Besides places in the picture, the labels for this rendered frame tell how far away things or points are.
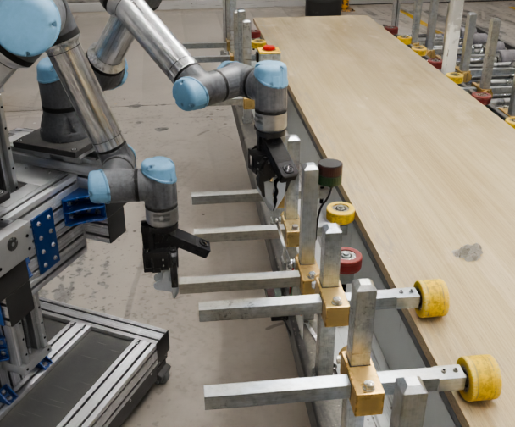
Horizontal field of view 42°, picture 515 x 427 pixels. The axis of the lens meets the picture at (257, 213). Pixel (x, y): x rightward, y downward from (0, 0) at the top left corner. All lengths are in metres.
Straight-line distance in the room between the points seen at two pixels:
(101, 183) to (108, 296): 1.70
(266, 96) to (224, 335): 1.53
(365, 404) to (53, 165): 1.27
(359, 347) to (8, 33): 0.87
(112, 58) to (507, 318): 1.26
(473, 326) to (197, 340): 1.58
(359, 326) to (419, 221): 0.74
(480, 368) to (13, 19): 1.06
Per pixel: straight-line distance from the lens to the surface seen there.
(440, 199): 2.00
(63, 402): 2.34
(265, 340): 2.83
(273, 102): 1.52
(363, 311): 1.16
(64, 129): 2.03
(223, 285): 1.64
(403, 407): 0.96
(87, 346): 2.54
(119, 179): 1.49
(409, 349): 1.61
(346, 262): 1.63
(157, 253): 1.56
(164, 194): 1.49
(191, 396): 2.59
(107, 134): 1.58
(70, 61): 1.53
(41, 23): 1.36
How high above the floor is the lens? 1.76
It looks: 28 degrees down
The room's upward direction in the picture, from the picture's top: straight up
